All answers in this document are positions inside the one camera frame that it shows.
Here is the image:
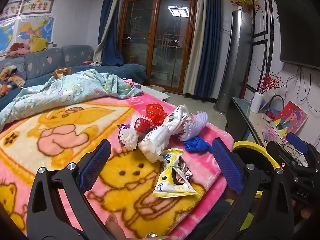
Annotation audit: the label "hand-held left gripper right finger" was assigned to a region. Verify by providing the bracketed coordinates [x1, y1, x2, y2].
[212, 137, 295, 240]

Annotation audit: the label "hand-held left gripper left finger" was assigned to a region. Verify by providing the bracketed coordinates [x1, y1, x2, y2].
[26, 139, 118, 240]

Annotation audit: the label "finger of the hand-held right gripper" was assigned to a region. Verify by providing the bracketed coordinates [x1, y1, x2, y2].
[266, 141, 314, 178]
[287, 132, 320, 166]

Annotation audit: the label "yellow round trash bin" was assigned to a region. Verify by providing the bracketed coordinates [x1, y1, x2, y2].
[225, 141, 280, 233]

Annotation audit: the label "blue plastic glove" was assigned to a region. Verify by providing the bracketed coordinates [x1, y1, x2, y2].
[184, 135, 212, 153]

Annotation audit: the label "small white foam net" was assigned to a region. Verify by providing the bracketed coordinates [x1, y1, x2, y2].
[119, 129, 139, 151]

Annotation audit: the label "purple foil wrapper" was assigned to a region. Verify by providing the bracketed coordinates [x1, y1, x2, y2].
[117, 124, 131, 147]

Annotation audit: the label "small brown snack packet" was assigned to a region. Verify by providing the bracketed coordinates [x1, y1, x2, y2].
[174, 155, 193, 181]

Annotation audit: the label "red printed tube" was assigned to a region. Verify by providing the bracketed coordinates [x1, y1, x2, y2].
[134, 118, 151, 133]

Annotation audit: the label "yellow white snack packet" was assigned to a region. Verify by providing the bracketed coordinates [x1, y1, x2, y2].
[152, 148, 198, 197]

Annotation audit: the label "white plastic packaging bag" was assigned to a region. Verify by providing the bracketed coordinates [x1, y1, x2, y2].
[137, 104, 193, 163]

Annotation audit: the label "person's right hand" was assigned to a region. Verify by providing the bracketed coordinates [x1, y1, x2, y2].
[301, 202, 313, 218]

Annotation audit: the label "person's left hand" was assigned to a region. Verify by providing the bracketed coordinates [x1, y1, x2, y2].
[104, 214, 171, 240]

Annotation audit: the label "colourful figure painting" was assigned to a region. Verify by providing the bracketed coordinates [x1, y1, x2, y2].
[271, 101, 309, 143]

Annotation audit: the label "pink pencil box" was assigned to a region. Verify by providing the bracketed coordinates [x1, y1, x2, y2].
[262, 124, 278, 141]

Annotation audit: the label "dark glass tv cabinet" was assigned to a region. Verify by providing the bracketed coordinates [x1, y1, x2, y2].
[225, 96, 288, 147]

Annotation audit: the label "pink bear printed blanket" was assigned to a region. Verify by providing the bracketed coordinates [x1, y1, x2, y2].
[0, 92, 234, 240]

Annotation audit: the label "white vase red berries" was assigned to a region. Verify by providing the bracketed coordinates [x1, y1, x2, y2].
[249, 89, 276, 113]

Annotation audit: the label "person's dark clothing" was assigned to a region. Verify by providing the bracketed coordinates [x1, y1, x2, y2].
[180, 196, 232, 240]

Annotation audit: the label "red berry branches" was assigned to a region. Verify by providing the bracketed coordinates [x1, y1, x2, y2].
[257, 73, 282, 95]

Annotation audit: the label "light blue printed quilt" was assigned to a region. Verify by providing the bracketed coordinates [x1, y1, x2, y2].
[0, 69, 145, 132]

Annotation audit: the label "white top coffee table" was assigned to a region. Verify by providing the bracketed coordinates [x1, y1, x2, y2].
[147, 84, 171, 101]

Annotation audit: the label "golden gift bag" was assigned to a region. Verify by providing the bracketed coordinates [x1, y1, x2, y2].
[53, 67, 72, 78]

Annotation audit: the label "silver tower air conditioner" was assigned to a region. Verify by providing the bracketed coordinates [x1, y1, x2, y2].
[213, 10, 253, 116]

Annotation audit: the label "blue heart patterned sofa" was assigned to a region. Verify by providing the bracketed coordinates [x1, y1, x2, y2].
[0, 45, 147, 105]

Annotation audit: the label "colourful patterned cloth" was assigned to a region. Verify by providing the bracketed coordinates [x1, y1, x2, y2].
[0, 65, 26, 98]

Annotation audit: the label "blue curtain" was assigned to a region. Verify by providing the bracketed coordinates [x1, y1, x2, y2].
[194, 0, 222, 98]
[97, 0, 126, 67]

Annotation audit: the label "beige curtain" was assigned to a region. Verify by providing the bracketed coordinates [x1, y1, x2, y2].
[182, 0, 208, 96]
[93, 0, 127, 65]

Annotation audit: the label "yellow pillow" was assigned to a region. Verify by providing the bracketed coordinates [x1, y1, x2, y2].
[30, 37, 48, 53]

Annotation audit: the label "wooden glass sliding door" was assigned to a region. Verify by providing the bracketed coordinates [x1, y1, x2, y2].
[117, 0, 198, 93]

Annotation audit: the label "pile of red clothes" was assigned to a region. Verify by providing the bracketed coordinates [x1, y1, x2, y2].
[6, 42, 32, 59]

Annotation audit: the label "country map poster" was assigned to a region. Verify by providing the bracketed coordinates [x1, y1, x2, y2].
[17, 17, 55, 47]

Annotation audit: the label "world map poster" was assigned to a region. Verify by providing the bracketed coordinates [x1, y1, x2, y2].
[0, 20, 19, 56]

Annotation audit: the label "framed embroidery picture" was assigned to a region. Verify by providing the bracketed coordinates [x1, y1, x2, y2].
[20, 0, 55, 15]
[0, 1, 23, 21]

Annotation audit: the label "black cable ring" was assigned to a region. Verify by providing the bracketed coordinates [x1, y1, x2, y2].
[268, 94, 285, 113]

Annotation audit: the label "hanging black tv cables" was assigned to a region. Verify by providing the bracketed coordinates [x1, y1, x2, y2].
[284, 65, 320, 108]

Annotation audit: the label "black frame wall decoration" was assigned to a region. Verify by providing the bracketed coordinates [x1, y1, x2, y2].
[246, 0, 276, 93]

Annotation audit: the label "wall mounted television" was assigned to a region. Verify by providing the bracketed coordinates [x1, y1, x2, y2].
[274, 0, 320, 71]

